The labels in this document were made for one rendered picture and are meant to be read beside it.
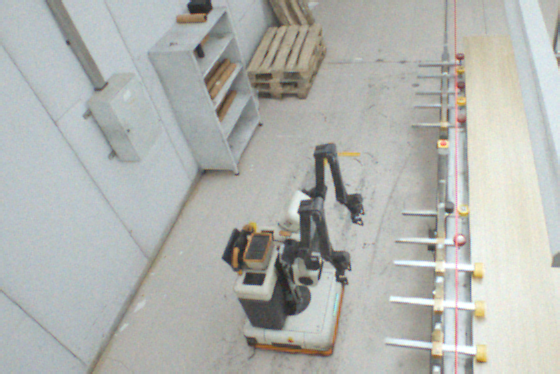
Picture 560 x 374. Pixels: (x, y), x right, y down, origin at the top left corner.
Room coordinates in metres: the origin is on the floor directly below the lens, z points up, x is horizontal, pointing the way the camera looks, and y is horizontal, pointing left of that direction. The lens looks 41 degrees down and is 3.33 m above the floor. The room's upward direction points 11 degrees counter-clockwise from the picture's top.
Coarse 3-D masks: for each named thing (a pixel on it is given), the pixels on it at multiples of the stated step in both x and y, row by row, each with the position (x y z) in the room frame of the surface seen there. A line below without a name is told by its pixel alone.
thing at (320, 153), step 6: (324, 144) 2.04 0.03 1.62; (330, 144) 2.03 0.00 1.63; (318, 150) 2.01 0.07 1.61; (324, 150) 1.99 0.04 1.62; (330, 150) 1.97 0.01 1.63; (318, 156) 1.99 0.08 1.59; (324, 156) 1.97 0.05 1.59; (318, 162) 2.00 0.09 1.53; (318, 168) 2.00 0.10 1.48; (318, 174) 2.01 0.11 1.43; (318, 180) 2.01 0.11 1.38; (318, 186) 2.01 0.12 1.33; (324, 186) 2.02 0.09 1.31; (318, 192) 1.99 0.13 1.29; (324, 198) 1.98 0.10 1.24
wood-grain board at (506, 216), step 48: (480, 48) 3.93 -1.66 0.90; (480, 96) 3.15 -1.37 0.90; (480, 144) 2.56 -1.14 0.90; (528, 144) 2.45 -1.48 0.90; (480, 192) 2.08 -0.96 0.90; (528, 192) 2.00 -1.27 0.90; (480, 240) 1.69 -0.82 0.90; (528, 240) 1.62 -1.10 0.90; (480, 288) 1.37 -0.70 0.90; (528, 288) 1.31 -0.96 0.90; (480, 336) 1.09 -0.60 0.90; (528, 336) 1.04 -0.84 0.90
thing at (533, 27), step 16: (528, 0) 1.70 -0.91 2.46; (528, 16) 1.57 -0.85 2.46; (528, 32) 1.45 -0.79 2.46; (544, 32) 1.43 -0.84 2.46; (528, 48) 1.38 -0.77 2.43; (544, 48) 1.32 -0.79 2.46; (544, 64) 1.23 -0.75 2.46; (544, 80) 1.14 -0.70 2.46; (544, 96) 1.07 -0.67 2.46; (544, 112) 1.02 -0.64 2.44
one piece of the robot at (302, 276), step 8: (280, 232) 1.78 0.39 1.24; (288, 232) 1.77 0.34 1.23; (280, 240) 1.76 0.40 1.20; (288, 240) 1.73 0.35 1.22; (296, 240) 1.73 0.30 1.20; (296, 264) 1.78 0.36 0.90; (304, 264) 1.77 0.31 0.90; (296, 272) 1.78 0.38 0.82; (304, 272) 1.76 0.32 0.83; (312, 272) 1.76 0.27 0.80; (296, 280) 1.78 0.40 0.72; (304, 280) 1.76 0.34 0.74; (312, 280) 1.75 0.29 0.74
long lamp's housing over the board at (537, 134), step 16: (512, 0) 1.88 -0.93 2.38; (512, 16) 1.76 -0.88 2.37; (512, 32) 1.65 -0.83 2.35; (528, 64) 1.36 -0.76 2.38; (528, 80) 1.27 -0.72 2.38; (528, 96) 1.20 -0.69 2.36; (528, 112) 1.13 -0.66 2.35; (528, 128) 1.08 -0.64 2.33; (544, 128) 1.01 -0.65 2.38; (544, 144) 0.94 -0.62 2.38; (544, 160) 0.89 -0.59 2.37; (544, 176) 0.84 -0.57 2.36; (544, 192) 0.79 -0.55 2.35; (544, 208) 0.74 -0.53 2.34
